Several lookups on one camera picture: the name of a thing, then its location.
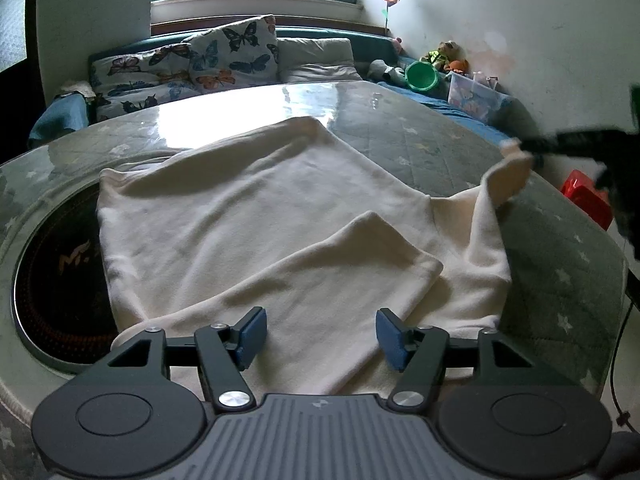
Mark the orange plush toy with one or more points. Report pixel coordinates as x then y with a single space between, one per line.
457 66

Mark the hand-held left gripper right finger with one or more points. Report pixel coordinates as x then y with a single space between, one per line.
392 341

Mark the green plastic bowl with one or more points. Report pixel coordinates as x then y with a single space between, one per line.
421 76

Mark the black round induction cooktop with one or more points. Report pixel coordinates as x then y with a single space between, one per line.
50 285

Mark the beige pillow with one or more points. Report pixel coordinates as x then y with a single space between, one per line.
317 57

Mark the white crumpled cloth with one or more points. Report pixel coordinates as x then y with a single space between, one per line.
75 87

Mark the teal sofa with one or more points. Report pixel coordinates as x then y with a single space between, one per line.
325 33

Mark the olive plush toy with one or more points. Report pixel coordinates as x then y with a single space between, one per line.
442 52

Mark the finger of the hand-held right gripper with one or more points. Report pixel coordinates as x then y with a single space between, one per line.
560 142

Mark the clear plastic storage box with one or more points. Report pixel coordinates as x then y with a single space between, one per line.
475 97

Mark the long butterfly print pillow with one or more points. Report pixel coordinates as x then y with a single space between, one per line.
145 80

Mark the grey plush toy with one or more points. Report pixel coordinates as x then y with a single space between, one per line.
386 70

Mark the square butterfly print pillow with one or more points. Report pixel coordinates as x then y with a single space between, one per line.
235 50

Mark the blue quilted blanket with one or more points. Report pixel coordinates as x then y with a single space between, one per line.
57 117

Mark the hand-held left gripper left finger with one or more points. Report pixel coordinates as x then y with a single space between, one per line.
252 337

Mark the red bag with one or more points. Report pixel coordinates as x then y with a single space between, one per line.
587 200

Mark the pink small toy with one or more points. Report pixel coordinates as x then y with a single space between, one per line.
398 44

